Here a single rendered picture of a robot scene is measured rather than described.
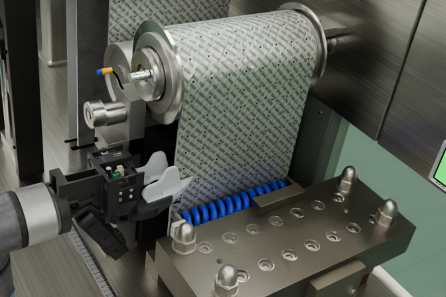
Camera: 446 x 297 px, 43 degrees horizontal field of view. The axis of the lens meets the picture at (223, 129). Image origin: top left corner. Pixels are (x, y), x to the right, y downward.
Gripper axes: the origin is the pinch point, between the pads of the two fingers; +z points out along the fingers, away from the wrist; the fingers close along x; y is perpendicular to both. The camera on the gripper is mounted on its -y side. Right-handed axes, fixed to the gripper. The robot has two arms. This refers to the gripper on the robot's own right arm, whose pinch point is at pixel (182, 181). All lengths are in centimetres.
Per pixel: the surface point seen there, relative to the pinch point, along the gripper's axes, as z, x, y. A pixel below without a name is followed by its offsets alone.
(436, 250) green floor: 151, 27, -109
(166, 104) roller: -3.2, 1.5, 13.6
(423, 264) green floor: 139, 24, -109
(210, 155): 4.2, -0.3, 3.9
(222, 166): 7.0, -0.3, 0.9
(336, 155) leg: 50, 13, -19
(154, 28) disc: -2.8, 7.0, 22.5
